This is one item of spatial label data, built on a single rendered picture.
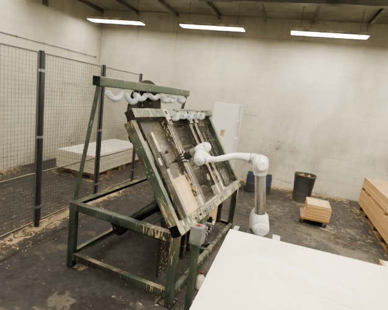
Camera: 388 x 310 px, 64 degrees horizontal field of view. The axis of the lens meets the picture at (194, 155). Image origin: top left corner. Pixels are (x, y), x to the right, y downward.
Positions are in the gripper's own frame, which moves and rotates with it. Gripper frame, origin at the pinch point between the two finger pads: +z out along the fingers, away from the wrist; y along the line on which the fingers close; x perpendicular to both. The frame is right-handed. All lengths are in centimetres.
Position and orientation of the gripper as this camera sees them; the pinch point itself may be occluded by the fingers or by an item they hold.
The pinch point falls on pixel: (175, 161)
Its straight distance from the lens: 316.0
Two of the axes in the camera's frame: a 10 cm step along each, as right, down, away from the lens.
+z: -8.3, 3.9, 4.1
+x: 3.9, -1.2, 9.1
